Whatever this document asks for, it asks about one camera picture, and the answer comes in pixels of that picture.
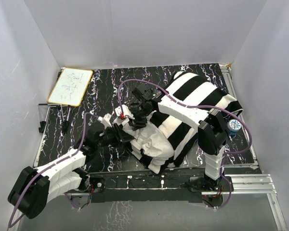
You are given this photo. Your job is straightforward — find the aluminium table frame rail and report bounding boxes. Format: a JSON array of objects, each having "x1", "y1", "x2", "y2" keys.
[{"x1": 15, "y1": 168, "x2": 287, "y2": 231}]

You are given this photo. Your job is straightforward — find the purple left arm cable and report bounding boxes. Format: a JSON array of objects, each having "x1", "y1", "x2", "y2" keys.
[{"x1": 8, "y1": 112, "x2": 106, "y2": 229}]

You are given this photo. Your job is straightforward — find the yellow framed whiteboard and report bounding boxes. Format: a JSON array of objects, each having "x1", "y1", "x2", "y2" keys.
[{"x1": 48, "y1": 68, "x2": 93, "y2": 107}]

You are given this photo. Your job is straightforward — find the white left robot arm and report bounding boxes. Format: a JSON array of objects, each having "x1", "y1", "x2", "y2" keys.
[{"x1": 8, "y1": 124, "x2": 134, "y2": 219}]

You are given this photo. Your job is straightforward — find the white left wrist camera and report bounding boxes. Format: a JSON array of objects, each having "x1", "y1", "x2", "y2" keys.
[{"x1": 97, "y1": 113, "x2": 112, "y2": 128}]

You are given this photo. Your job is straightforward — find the blue white tape roll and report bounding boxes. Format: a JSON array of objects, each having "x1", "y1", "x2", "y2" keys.
[{"x1": 227, "y1": 119, "x2": 242, "y2": 137}]

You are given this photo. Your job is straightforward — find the black white striped pillowcase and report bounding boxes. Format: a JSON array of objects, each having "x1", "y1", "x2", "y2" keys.
[{"x1": 135, "y1": 71, "x2": 244, "y2": 175}]

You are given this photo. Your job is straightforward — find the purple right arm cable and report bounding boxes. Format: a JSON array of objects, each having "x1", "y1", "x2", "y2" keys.
[{"x1": 117, "y1": 79, "x2": 253, "y2": 207}]

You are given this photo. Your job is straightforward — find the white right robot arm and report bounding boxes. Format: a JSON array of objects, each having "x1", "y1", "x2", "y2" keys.
[{"x1": 122, "y1": 82, "x2": 241, "y2": 174}]

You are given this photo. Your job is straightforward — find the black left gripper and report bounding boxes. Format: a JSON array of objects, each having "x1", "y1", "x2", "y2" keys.
[{"x1": 96, "y1": 123, "x2": 134, "y2": 149}]

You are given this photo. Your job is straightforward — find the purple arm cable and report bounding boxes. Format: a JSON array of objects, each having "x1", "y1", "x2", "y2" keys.
[
  {"x1": 117, "y1": 79, "x2": 253, "y2": 207},
  {"x1": 8, "y1": 112, "x2": 106, "y2": 229}
]

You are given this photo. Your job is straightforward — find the white pillow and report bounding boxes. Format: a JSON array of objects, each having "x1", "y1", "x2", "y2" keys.
[{"x1": 124, "y1": 123, "x2": 174, "y2": 173}]

